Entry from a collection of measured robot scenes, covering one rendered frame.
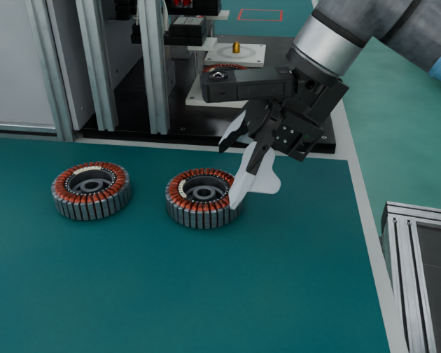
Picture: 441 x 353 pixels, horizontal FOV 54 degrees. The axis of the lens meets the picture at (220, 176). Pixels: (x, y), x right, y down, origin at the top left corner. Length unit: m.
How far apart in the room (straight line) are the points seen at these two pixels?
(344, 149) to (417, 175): 1.46
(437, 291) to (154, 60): 1.01
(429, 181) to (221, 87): 1.80
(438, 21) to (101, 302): 0.48
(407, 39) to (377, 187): 1.60
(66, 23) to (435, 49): 0.57
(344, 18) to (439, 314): 0.96
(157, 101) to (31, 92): 0.23
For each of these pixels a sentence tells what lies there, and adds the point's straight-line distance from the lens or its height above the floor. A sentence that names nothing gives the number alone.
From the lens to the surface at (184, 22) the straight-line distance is 0.91.
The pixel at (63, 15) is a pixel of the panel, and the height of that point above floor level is 0.97.
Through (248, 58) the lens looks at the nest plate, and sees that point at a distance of 1.14.
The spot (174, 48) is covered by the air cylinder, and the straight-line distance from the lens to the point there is 1.17.
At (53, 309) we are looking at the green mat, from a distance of 0.54.
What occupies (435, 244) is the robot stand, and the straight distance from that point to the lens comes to 1.53.
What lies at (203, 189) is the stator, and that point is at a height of 0.77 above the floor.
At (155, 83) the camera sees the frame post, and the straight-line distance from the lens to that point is 0.77.
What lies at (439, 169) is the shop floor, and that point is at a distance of 2.35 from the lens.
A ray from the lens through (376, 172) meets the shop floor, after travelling 2.20.
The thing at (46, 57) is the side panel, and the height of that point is 0.91.
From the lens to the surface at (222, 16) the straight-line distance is 1.13.
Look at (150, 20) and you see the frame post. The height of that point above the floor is 0.97.
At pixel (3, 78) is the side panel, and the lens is 0.87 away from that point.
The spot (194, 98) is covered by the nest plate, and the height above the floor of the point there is 0.78.
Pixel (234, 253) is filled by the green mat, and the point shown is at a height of 0.75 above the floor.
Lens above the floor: 1.15
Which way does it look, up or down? 34 degrees down
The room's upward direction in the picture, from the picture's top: straight up
